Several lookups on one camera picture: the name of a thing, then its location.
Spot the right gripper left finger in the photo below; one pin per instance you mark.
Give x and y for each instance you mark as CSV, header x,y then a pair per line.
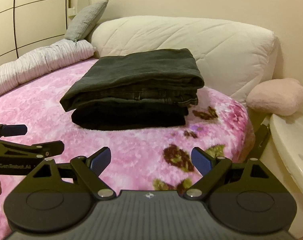
x,y
88,170

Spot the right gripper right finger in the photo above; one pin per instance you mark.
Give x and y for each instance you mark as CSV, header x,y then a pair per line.
x,y
212,171

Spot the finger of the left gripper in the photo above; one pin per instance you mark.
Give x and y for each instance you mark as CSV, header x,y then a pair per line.
x,y
12,130
47,149

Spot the dark grey jeans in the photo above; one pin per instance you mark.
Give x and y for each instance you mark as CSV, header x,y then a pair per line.
x,y
168,76

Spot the pink rose blanket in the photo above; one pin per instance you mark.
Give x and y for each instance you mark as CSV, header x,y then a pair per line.
x,y
141,159

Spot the white striped duvet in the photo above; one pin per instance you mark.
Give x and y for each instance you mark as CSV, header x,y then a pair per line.
x,y
41,61

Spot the black folded cloth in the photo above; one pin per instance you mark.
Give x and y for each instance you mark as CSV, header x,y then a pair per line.
x,y
111,116

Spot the white round bin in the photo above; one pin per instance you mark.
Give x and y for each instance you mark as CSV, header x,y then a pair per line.
x,y
283,156

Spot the pink plush cushion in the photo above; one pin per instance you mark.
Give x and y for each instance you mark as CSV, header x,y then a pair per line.
x,y
278,96

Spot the cream sliding wardrobe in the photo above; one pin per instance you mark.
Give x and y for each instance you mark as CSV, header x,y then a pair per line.
x,y
29,24

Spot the grey striped pillow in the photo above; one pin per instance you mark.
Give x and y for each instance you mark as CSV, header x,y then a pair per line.
x,y
83,23

